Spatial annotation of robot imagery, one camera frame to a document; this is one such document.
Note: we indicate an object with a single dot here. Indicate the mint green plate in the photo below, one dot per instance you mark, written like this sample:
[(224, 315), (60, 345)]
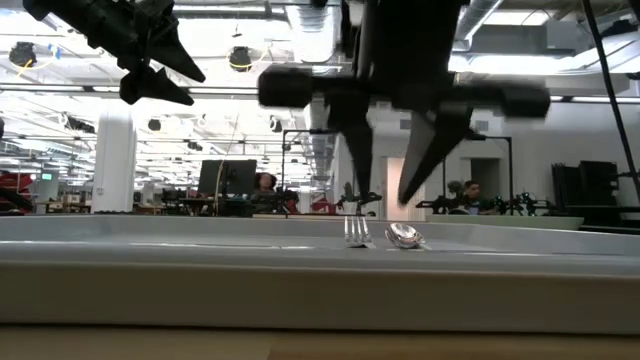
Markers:
[(500, 222)]

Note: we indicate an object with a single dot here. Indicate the silver ventilation duct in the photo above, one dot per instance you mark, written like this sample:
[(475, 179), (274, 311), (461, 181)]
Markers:
[(475, 15)]

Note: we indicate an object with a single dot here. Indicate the background black robot arm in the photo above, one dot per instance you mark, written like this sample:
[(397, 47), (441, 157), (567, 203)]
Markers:
[(440, 204)]

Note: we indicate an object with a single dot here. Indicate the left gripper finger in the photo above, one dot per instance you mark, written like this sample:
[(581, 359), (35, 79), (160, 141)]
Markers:
[(172, 50), (150, 85)]

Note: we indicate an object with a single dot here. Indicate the metal fork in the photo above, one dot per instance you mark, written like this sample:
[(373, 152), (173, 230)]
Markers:
[(357, 235)]

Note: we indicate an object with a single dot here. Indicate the person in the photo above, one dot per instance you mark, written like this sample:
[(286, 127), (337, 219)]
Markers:
[(265, 182), (471, 192)]

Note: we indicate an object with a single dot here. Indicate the black computer monitor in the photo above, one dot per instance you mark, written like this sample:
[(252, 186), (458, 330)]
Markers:
[(235, 177)]

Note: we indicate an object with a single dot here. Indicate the red machine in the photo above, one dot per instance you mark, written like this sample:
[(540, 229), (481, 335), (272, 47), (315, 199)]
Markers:
[(12, 182)]

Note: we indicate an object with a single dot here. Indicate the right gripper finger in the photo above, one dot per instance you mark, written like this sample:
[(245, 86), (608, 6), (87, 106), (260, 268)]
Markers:
[(361, 155), (430, 145)]

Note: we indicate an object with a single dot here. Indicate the black ceiling-hung device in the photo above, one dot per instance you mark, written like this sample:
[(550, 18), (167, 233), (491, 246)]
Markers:
[(22, 54), (240, 57)]

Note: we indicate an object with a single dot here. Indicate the black frame stand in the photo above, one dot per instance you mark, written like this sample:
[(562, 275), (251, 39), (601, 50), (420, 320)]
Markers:
[(492, 138), (320, 131)]

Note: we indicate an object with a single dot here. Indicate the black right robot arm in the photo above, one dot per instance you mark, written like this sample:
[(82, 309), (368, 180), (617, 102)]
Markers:
[(410, 15)]

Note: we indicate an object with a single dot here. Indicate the black storage racks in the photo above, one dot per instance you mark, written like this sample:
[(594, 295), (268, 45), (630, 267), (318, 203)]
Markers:
[(595, 182)]

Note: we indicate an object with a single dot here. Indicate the small plant in white pot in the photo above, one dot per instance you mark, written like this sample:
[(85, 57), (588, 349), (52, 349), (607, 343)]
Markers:
[(350, 206)]

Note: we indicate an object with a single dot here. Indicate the green potted plant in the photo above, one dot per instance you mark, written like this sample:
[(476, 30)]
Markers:
[(454, 187)]

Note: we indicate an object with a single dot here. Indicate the white door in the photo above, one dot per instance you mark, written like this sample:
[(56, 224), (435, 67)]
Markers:
[(392, 180)]

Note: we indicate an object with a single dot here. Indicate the grey plastic tray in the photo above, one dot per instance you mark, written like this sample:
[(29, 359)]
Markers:
[(300, 295)]

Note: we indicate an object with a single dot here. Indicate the white column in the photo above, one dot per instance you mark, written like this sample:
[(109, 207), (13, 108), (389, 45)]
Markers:
[(114, 165)]

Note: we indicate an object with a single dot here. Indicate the green exit sign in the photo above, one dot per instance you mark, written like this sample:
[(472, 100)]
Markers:
[(47, 176)]

